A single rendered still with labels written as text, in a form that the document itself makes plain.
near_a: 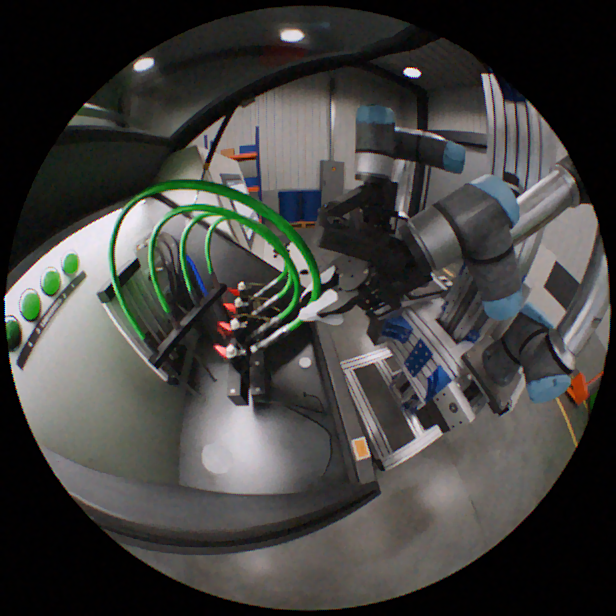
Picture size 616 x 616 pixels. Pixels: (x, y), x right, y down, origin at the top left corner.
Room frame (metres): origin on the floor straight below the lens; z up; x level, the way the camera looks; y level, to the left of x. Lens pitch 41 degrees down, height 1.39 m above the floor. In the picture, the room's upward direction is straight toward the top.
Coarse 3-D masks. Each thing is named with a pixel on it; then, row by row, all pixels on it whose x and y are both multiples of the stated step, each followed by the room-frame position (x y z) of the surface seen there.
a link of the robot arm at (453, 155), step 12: (420, 144) 0.38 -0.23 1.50; (432, 144) 0.37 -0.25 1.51; (444, 144) 0.35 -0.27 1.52; (456, 144) 0.35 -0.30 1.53; (420, 156) 0.39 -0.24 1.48; (432, 156) 0.37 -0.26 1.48; (444, 156) 0.35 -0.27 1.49; (456, 156) 0.34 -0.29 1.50; (444, 168) 0.37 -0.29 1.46; (456, 168) 0.34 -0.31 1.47
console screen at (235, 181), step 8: (224, 176) 0.72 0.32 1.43; (232, 176) 0.88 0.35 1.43; (240, 176) 1.11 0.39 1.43; (224, 184) 0.68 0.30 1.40; (232, 184) 0.81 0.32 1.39; (240, 184) 1.01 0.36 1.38; (232, 200) 0.71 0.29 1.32; (240, 208) 0.79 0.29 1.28; (248, 208) 0.98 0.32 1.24; (248, 216) 0.90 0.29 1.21; (240, 224) 0.68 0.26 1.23; (248, 232) 0.76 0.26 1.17; (248, 240) 0.71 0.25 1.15
